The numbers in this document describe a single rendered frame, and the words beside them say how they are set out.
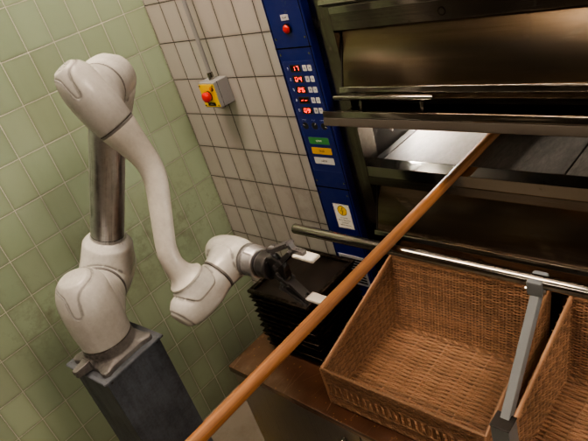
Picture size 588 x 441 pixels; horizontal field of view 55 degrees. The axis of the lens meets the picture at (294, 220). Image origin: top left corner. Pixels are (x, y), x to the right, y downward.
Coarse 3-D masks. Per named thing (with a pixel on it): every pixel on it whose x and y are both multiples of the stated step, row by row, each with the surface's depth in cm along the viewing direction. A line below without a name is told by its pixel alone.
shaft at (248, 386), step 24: (480, 144) 171; (456, 168) 162; (432, 192) 154; (408, 216) 148; (384, 240) 141; (360, 264) 135; (336, 288) 130; (312, 312) 125; (288, 336) 121; (264, 360) 116; (240, 384) 113; (192, 432) 105
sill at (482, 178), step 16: (384, 160) 187; (400, 160) 183; (384, 176) 184; (400, 176) 179; (416, 176) 175; (432, 176) 171; (464, 176) 163; (480, 176) 161; (496, 176) 158; (512, 176) 156; (528, 176) 153; (544, 176) 151; (560, 176) 149; (576, 176) 147; (512, 192) 156; (528, 192) 152; (544, 192) 149; (560, 192) 146; (576, 192) 143
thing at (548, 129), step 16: (464, 112) 146; (480, 112) 144; (496, 112) 141; (512, 112) 139; (528, 112) 136; (544, 112) 134; (560, 112) 132; (576, 112) 130; (384, 128) 153; (400, 128) 150; (416, 128) 146; (432, 128) 143; (448, 128) 140; (464, 128) 137; (480, 128) 134; (496, 128) 131; (512, 128) 129; (528, 128) 126; (544, 128) 124; (560, 128) 122; (576, 128) 119
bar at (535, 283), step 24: (336, 240) 156; (360, 240) 151; (432, 264) 137; (456, 264) 132; (480, 264) 128; (528, 288) 120; (552, 288) 117; (576, 288) 114; (528, 312) 120; (528, 336) 119; (504, 408) 119; (504, 432) 116
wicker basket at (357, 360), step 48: (384, 288) 198; (480, 288) 176; (384, 336) 201; (432, 336) 195; (336, 384) 175; (384, 384) 183; (432, 384) 178; (480, 384) 172; (432, 432) 155; (480, 432) 142
